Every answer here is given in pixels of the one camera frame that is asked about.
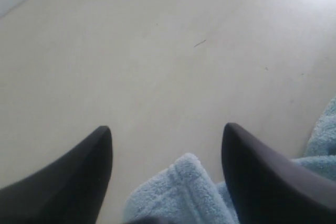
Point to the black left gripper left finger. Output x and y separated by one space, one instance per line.
69 190

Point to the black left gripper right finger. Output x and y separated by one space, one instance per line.
266 187

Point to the light blue terry towel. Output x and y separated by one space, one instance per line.
184 193

